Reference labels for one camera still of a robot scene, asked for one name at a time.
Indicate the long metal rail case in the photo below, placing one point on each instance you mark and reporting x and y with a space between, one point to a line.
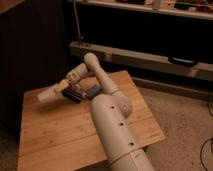
141 60

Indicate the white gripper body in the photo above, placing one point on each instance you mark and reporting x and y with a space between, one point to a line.
77 73

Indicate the black handle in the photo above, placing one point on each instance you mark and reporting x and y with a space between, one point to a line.
182 62

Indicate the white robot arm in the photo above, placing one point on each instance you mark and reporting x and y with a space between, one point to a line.
109 112

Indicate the metal pole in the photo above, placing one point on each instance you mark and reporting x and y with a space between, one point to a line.
79 36

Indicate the upper shelf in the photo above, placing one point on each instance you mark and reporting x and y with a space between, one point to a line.
155 8

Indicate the wooden table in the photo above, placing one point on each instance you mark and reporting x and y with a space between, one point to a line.
60 135

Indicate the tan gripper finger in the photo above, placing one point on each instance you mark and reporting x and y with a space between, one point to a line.
63 84

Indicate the blue sponge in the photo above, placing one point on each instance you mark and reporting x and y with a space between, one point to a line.
93 91

